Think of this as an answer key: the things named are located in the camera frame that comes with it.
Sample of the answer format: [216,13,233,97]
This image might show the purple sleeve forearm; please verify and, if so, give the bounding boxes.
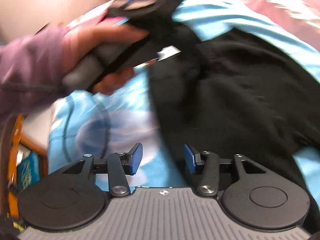
[1,25,68,122]

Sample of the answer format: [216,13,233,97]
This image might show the person's left hand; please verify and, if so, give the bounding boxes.
[61,23,151,96]

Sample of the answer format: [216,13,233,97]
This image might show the blue floral bed sheet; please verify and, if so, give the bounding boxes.
[49,0,319,200]

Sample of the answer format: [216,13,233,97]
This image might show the black pants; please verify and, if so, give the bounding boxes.
[149,29,319,187]

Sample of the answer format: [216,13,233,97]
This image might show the orange wooden chair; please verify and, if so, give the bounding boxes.
[1,115,48,217]

